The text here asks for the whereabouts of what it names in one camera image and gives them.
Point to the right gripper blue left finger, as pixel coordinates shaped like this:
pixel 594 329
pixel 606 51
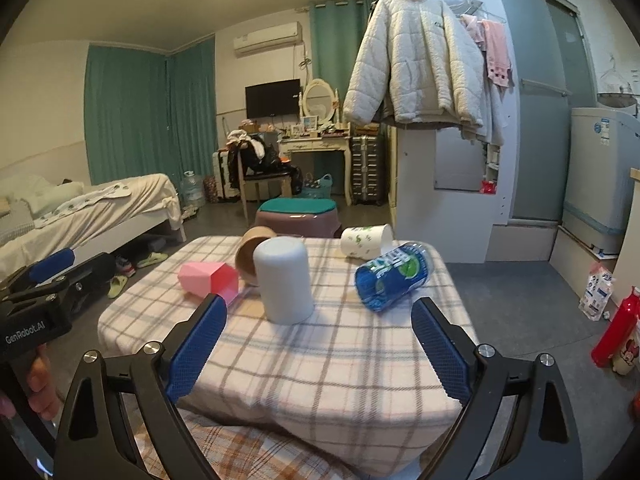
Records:
pixel 95 439

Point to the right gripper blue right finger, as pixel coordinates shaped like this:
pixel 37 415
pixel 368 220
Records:
pixel 541 439

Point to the white paper cup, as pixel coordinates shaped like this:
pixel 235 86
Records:
pixel 284 284

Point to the pink faceted cup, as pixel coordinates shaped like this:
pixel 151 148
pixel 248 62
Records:
pixel 210 277

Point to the brown kraft paper cup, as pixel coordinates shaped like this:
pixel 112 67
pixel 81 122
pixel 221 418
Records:
pixel 244 256

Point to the white cup with green pattern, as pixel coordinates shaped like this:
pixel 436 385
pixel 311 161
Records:
pixel 367 242

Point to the person's left hand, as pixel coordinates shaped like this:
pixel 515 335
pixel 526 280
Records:
pixel 42 397

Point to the bed with beige cover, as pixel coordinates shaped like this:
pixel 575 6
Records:
pixel 38 218

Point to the red thermos bottle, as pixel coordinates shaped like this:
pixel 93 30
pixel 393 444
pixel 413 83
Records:
pixel 620 328

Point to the green slipper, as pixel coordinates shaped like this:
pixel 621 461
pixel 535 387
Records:
pixel 152 259

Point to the white carton on floor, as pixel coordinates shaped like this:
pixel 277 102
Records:
pixel 598 291

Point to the plaid tablecloth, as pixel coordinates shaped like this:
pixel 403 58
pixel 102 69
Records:
pixel 348 381

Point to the blue plastic bottle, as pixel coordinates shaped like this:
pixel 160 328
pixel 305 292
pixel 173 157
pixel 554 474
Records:
pixel 382 281

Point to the water jug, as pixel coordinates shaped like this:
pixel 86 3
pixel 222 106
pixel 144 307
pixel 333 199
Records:
pixel 192 190

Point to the left teal curtain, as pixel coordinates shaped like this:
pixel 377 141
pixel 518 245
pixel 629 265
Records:
pixel 149 113

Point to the teal curtain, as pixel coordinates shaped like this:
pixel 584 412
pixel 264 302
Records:
pixel 149 113
pixel 336 31

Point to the wooden chair with clothes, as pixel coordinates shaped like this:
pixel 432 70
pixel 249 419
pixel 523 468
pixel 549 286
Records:
pixel 252 160

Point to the purple stool with teal cushion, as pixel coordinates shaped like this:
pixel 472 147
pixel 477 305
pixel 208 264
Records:
pixel 306 217

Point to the teal basket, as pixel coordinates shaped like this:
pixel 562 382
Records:
pixel 317 188

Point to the black television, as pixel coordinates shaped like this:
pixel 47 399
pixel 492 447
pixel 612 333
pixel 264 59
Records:
pixel 277 98

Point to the glass sliding door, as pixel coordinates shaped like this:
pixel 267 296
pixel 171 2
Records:
pixel 553 75

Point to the oval vanity mirror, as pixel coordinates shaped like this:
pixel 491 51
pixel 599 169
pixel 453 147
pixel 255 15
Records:
pixel 318 100

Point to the white air conditioner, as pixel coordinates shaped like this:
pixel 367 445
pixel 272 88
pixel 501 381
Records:
pixel 274 37

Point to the white puffer jacket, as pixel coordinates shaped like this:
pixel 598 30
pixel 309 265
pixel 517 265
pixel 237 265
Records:
pixel 417 65

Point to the pink hanging garment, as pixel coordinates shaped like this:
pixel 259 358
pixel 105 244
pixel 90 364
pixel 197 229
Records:
pixel 490 37

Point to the middle teal curtain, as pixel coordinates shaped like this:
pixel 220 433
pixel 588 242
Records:
pixel 336 31

